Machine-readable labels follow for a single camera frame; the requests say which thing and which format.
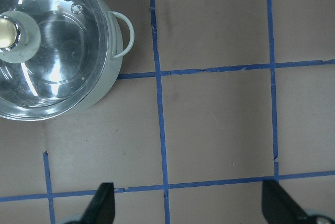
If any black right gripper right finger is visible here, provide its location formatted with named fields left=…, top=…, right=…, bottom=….
left=262, top=180, right=315, bottom=224

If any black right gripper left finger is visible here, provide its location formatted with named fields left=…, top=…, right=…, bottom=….
left=79, top=183, right=116, bottom=224

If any glass pot lid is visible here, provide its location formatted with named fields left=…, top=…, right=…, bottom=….
left=0, top=0, right=110, bottom=119

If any pale green cooking pot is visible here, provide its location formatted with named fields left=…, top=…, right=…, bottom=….
left=0, top=0, right=135, bottom=121

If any brown paper table cover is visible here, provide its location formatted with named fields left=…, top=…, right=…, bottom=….
left=1, top=0, right=334, bottom=223

